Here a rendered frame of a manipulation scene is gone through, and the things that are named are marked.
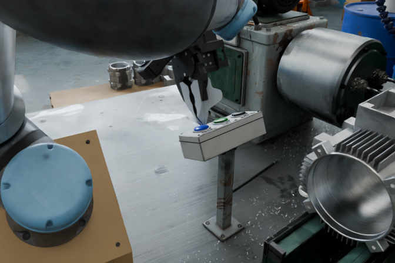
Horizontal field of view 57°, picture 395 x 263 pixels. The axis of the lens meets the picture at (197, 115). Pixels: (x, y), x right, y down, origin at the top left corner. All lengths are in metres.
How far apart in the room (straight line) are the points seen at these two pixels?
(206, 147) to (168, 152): 0.46
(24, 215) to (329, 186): 0.53
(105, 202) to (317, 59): 0.62
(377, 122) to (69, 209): 0.50
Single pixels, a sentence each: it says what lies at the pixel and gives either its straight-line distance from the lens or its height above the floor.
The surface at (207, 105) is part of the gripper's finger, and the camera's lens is 0.69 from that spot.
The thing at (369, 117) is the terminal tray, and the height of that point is 1.13.
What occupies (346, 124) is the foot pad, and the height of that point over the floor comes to 1.07.
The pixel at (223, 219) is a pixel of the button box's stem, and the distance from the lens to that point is 0.85.
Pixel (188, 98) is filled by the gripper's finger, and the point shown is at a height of 1.12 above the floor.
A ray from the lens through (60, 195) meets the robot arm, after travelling 0.54.
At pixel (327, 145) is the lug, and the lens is 0.66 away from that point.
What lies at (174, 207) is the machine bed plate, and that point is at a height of 0.80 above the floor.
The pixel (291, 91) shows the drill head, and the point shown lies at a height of 1.01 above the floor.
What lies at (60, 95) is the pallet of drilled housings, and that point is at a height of 0.15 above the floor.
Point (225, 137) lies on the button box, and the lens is 0.70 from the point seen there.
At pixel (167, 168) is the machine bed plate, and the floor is 0.80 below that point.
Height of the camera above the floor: 1.41
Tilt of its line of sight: 27 degrees down
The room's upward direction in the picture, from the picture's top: straight up
